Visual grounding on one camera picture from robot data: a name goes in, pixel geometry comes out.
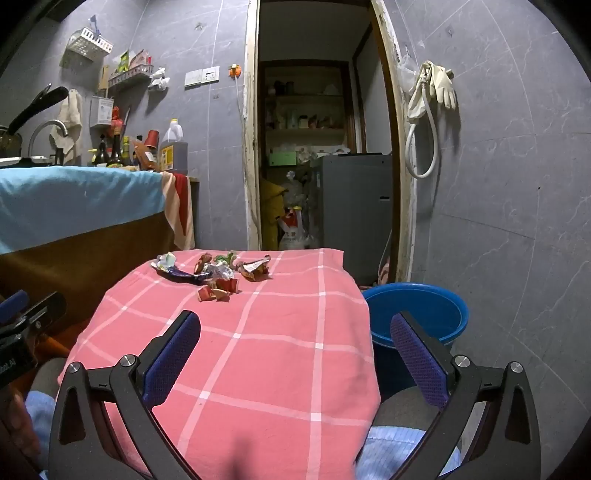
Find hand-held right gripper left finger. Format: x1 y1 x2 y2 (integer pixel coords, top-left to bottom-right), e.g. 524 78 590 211
48 310 201 480

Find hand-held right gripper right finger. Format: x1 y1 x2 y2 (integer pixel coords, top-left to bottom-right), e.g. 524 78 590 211
390 311 542 480

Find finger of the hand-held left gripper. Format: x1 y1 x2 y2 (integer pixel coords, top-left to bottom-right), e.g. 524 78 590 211
0 290 30 325
17 292 66 335

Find blue plastic basin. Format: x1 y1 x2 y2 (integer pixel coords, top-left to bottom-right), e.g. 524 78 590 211
361 283 470 393

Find blue snack wrapper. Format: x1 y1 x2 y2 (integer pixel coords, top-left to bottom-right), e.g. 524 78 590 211
156 264 213 283

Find white brown-print wrapper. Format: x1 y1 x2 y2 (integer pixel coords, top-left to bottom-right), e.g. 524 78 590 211
205 262 235 281

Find red gold snack wrapper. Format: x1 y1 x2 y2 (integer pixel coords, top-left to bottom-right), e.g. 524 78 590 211
235 253 273 282

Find person's left forearm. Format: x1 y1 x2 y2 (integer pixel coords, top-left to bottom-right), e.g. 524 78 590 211
0 390 58 480

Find person's light blue clothing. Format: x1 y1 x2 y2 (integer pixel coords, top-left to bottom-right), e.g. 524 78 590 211
358 425 462 480

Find pink checked cushion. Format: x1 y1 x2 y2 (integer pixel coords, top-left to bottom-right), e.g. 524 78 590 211
58 248 382 480

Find light blue cloth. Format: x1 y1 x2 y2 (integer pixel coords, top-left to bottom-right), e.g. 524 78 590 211
0 166 167 254

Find orange red striped cloth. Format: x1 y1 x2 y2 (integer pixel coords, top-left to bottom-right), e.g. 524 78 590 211
159 171 196 250

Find grey metal cabinet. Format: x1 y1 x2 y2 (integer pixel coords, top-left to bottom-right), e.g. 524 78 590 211
313 153 393 285

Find white red printed bag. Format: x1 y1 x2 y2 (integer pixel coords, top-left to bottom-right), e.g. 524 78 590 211
279 208 315 251

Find orange packet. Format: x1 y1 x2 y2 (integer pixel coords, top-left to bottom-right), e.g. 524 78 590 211
133 138 160 172

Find chrome faucet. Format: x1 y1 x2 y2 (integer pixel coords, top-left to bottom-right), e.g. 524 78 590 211
28 119 69 158

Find beige hanging towel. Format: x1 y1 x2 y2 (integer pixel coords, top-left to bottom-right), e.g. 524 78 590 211
49 89 84 156

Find large cooking oil bottle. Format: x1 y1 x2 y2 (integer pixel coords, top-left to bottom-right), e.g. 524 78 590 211
159 119 190 175

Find clear plastic bags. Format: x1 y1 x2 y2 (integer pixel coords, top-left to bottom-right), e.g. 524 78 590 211
281 170 308 209

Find white hanging rag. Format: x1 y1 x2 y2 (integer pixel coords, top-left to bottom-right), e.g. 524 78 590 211
148 67 171 92

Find wooden shelf unit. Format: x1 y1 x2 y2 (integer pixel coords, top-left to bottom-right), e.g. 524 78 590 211
264 60 348 140

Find cream rubber gloves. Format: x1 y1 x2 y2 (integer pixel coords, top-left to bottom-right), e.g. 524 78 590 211
407 60 458 123

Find clear hanging plastic bag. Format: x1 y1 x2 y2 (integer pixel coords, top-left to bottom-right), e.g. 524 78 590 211
396 45 424 89

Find white cable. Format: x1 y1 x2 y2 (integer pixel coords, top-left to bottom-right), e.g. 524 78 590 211
380 230 393 274

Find grey metal wall box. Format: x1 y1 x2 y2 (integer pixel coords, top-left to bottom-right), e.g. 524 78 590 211
89 95 114 128

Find white hose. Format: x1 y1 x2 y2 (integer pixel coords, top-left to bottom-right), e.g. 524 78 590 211
404 69 437 180

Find wooden door frame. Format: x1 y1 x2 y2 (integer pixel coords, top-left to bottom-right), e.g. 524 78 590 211
242 0 417 285

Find white wall shelf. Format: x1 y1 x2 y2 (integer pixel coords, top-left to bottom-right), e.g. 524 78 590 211
107 65 154 91

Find white plastic wall basket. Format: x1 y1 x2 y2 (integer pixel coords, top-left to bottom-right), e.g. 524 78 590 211
61 28 114 71

